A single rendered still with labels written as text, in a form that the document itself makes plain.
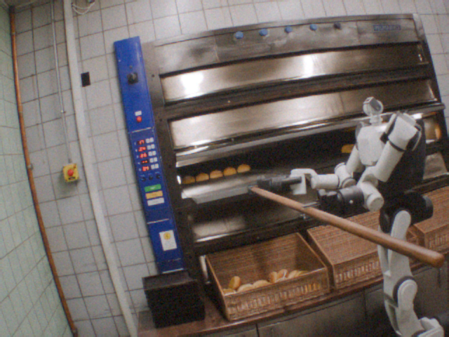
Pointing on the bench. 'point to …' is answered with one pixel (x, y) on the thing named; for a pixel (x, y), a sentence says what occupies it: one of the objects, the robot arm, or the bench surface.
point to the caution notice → (168, 240)
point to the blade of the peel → (221, 193)
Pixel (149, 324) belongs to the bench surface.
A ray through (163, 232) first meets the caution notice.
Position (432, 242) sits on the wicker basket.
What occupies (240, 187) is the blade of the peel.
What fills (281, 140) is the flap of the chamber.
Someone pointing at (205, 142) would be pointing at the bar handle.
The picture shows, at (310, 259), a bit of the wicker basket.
